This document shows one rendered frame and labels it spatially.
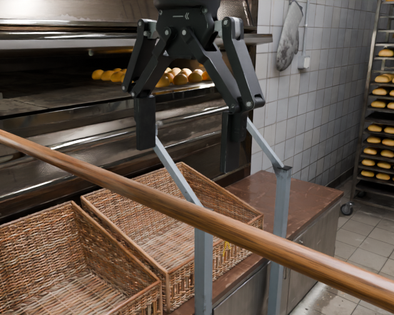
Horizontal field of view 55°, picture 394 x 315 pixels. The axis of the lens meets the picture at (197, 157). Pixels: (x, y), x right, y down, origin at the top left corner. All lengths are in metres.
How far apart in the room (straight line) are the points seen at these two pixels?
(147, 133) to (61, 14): 0.92
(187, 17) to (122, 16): 1.09
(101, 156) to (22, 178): 0.31
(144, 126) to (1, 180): 0.89
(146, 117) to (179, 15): 0.14
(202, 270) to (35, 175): 0.65
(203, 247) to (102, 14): 0.89
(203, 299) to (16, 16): 1.02
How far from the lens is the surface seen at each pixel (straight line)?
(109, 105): 1.51
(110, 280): 1.42
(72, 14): 1.40
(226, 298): 1.46
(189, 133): 1.84
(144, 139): 0.51
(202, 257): 1.14
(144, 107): 0.50
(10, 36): 1.16
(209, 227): 0.50
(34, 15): 1.33
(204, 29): 0.43
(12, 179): 1.35
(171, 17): 0.46
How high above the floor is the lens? 1.43
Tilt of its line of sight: 18 degrees down
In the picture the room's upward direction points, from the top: straight up
